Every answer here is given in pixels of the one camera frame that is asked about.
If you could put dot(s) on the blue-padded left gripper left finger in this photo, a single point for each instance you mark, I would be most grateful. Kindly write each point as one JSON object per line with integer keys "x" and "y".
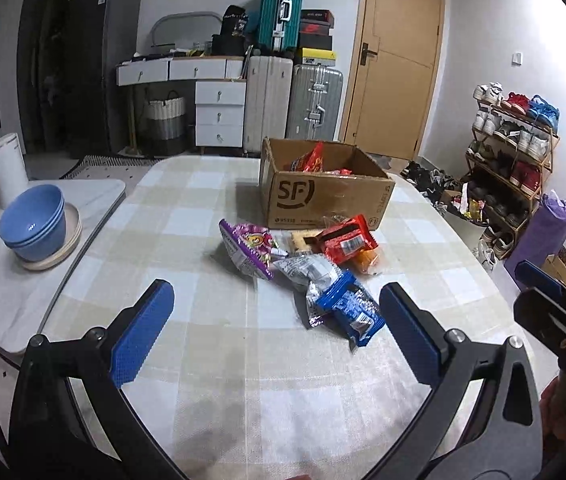
{"x": 70, "y": 418}

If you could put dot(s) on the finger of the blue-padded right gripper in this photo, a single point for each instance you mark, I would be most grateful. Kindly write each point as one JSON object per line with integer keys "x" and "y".
{"x": 545, "y": 319}
{"x": 531, "y": 276}

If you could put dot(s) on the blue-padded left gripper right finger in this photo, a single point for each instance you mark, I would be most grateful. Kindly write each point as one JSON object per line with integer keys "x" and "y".
{"x": 502, "y": 438}

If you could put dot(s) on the blue snack bag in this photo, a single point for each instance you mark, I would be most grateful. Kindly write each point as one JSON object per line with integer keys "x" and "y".
{"x": 353, "y": 308}

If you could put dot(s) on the red snack bag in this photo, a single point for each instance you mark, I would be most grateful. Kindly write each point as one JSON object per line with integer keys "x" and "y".
{"x": 345, "y": 240}

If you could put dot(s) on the purple snack bag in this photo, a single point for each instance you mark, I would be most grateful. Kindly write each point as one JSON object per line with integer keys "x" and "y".
{"x": 251, "y": 248}

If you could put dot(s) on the small cardboard box on floor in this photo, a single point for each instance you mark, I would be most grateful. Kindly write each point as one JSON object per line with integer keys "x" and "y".
{"x": 555, "y": 265}

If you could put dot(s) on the white trash bin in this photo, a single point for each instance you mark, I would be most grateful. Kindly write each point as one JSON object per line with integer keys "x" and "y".
{"x": 466, "y": 203}

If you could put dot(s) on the wooden shoe rack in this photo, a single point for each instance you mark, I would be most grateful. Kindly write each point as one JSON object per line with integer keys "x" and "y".
{"x": 510, "y": 157}

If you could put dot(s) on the white side table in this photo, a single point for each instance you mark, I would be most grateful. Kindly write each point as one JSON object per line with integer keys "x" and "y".
{"x": 29, "y": 289}

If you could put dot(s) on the orange snack bag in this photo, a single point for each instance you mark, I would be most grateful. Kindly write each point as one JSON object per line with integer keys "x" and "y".
{"x": 368, "y": 262}

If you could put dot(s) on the checked tablecloth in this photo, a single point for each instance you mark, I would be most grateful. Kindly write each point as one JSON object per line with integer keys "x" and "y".
{"x": 237, "y": 385}

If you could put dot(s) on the beige plate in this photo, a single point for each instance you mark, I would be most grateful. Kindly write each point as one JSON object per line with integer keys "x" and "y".
{"x": 72, "y": 239}

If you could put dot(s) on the blue bowl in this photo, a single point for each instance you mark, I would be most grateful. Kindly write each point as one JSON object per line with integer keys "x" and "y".
{"x": 34, "y": 225}

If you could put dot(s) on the silver grey snack bag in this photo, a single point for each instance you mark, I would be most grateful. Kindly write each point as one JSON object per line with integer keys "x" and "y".
{"x": 312, "y": 274}

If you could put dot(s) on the yellow cracker pack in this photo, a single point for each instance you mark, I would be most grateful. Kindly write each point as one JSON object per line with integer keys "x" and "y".
{"x": 301, "y": 242}

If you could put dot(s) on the red snack bags in box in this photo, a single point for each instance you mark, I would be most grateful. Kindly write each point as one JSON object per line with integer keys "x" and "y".
{"x": 313, "y": 161}

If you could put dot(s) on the brown SF cardboard box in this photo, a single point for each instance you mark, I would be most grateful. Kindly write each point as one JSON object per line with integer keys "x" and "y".
{"x": 303, "y": 200}

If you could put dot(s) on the wooden door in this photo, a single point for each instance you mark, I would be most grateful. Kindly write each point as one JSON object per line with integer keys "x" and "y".
{"x": 392, "y": 75}

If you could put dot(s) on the silver suitcase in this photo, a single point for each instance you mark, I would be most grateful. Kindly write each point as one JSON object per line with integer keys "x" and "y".
{"x": 314, "y": 103}

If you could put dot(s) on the woven laundry basket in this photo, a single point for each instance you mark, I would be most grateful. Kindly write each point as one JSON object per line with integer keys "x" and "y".
{"x": 165, "y": 132}

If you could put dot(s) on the beige suitcase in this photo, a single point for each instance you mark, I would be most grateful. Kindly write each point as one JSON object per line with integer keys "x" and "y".
{"x": 268, "y": 86}

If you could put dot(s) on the stacked shoe boxes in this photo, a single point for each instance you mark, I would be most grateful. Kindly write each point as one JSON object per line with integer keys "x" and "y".
{"x": 315, "y": 38}

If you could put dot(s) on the white drawer desk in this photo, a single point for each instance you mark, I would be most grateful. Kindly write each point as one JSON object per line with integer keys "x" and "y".
{"x": 212, "y": 86}

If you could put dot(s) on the teal suitcase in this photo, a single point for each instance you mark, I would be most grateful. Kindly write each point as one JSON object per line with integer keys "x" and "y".
{"x": 279, "y": 24}

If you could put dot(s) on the black bag on desk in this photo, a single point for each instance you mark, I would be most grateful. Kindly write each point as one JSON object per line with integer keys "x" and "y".
{"x": 231, "y": 40}

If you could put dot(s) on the black refrigerator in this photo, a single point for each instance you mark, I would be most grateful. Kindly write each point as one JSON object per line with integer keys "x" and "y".
{"x": 101, "y": 34}

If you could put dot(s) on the oval grey mirror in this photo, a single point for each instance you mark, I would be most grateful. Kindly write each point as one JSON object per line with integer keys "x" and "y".
{"x": 184, "y": 31}

